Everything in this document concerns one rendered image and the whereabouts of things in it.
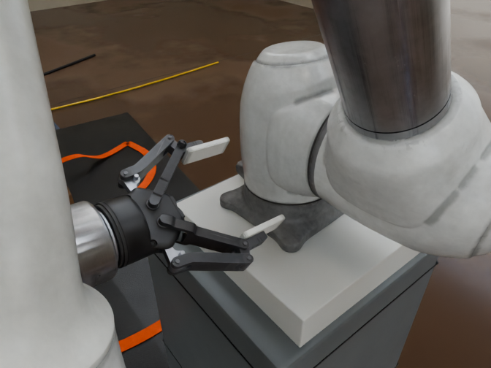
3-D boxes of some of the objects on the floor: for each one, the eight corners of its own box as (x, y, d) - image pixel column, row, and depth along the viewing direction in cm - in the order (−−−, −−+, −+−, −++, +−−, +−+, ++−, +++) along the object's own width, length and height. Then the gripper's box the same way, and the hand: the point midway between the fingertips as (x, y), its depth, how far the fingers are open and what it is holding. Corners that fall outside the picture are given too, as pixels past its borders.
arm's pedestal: (277, 326, 151) (291, 133, 104) (393, 443, 119) (489, 242, 73) (155, 415, 126) (101, 213, 79) (261, 593, 94) (278, 432, 47)
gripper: (55, 169, 51) (198, 132, 64) (150, 351, 43) (291, 268, 56) (58, 129, 45) (213, 98, 58) (167, 331, 38) (318, 243, 50)
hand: (245, 184), depth 56 cm, fingers open, 13 cm apart
